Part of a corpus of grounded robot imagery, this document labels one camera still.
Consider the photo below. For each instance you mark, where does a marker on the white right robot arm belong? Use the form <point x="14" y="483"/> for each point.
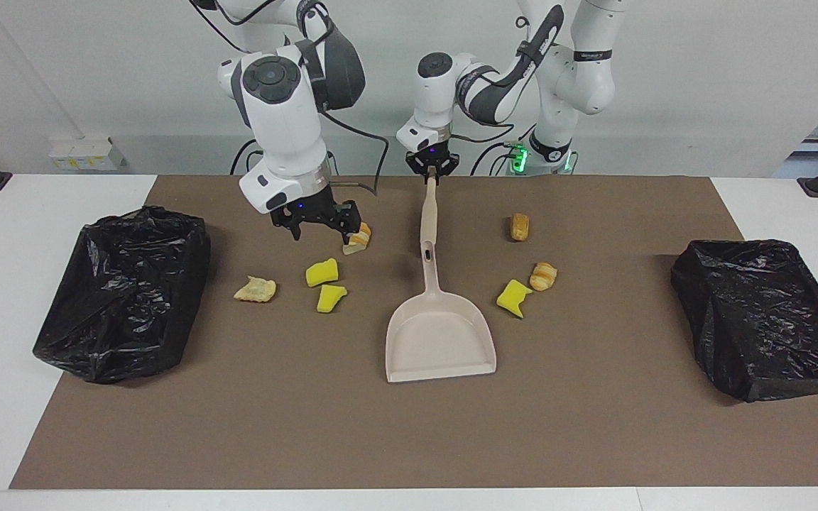
<point x="285" y="121"/>

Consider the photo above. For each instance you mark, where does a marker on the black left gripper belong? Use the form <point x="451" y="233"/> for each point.
<point x="432" y="157"/>

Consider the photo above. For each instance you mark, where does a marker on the white wall socket box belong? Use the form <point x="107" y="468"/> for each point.
<point x="86" y="152"/>

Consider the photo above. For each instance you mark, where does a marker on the beige hand brush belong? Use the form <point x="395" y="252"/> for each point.
<point x="429" y="220"/>

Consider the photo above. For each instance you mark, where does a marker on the brown table mat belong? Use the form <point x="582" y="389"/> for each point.
<point x="409" y="440"/>

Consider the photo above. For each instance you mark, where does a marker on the black trash bag bin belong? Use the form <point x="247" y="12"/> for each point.
<point x="118" y="312"/>
<point x="757" y="319"/>

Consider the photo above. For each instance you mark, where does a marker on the small notched yellow sponge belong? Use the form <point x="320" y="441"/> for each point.
<point x="329" y="299"/>

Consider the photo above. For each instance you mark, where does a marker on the striped croissant bread piece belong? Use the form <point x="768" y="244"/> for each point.
<point x="359" y="243"/>
<point x="543" y="277"/>

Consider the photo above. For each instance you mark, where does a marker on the rounded yellow sponge chunk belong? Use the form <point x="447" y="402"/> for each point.
<point x="322" y="273"/>

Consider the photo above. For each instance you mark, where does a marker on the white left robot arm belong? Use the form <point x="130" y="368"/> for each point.
<point x="579" y="78"/>

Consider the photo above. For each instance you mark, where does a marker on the pale cracker piece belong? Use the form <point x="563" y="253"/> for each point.
<point x="256" y="289"/>

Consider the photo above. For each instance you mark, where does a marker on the brown bread roll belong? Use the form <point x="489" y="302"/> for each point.
<point x="519" y="227"/>

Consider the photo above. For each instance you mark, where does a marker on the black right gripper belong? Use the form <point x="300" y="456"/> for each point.
<point x="309" y="207"/>

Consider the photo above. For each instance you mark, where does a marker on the beige plastic dustpan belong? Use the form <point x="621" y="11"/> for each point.
<point x="441" y="341"/>

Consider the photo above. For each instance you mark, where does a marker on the large notched yellow sponge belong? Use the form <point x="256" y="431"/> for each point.
<point x="512" y="298"/>

